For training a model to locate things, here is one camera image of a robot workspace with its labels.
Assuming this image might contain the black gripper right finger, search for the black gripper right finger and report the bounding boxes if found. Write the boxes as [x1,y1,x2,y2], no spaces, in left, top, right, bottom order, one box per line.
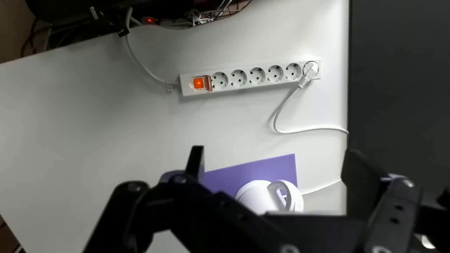
[340,148,424,253]

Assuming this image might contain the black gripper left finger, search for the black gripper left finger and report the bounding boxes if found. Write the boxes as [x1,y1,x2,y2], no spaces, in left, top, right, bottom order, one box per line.
[82,145,264,253]

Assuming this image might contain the white mug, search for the white mug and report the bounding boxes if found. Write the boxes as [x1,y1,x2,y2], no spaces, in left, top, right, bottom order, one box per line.
[233,179,305,215]

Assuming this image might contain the purple rectangular mat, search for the purple rectangular mat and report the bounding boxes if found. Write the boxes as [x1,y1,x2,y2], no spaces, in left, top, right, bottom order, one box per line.
[201,153,298,198]

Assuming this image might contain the white power strip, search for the white power strip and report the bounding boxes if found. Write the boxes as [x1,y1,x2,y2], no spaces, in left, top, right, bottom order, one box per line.
[177,58,323,100]

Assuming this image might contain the white kettle power cable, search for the white kettle power cable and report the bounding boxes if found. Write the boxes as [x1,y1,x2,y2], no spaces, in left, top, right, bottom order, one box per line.
[270,61,350,197]

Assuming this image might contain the white power strip cable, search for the white power strip cable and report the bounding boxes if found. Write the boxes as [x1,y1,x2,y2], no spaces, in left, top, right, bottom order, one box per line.
[122,7,182,94]

